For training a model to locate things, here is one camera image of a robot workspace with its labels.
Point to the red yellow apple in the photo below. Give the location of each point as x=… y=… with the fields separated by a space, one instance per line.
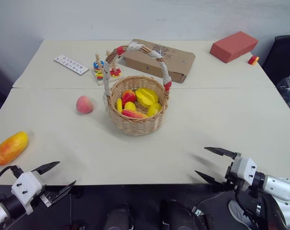
x=128 y=95

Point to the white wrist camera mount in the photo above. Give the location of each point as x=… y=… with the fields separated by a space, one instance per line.
x=244 y=169
x=25 y=185

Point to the yellow starfruit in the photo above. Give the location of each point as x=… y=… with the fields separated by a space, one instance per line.
x=147 y=96

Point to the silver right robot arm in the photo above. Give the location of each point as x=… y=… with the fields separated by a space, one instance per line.
x=280 y=185

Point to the small red yellow mango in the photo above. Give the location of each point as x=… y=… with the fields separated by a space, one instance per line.
x=134 y=114

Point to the white letter card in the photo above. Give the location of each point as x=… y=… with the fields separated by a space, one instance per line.
x=70 y=64

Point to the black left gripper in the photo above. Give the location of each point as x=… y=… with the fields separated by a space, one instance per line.
x=50 y=195

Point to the pink peach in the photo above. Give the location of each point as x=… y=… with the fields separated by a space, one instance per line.
x=85 y=104

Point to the flat cardboard box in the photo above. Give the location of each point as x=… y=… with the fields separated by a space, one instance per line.
x=159 y=61

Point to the black chair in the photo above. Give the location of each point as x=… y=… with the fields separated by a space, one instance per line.
x=282 y=55

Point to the red foam brick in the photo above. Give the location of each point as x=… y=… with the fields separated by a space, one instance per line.
x=232 y=46

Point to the small red yellow block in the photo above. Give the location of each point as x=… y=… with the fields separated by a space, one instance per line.
x=253 y=60

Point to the clear plastic bag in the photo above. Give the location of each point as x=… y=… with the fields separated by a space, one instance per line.
x=289 y=91

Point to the dark rounded shape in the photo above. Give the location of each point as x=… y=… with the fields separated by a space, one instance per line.
x=176 y=215
x=117 y=218

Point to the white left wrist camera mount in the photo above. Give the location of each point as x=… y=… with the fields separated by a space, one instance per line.
x=25 y=185

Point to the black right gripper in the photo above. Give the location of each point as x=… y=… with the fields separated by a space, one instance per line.
x=228 y=176

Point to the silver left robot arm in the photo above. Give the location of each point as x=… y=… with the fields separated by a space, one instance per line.
x=0 y=212

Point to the white shoe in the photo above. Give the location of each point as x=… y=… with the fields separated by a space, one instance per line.
x=239 y=214

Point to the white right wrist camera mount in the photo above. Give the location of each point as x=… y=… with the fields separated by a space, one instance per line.
x=244 y=169

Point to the large orange yellow mango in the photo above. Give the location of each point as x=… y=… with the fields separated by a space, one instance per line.
x=11 y=148

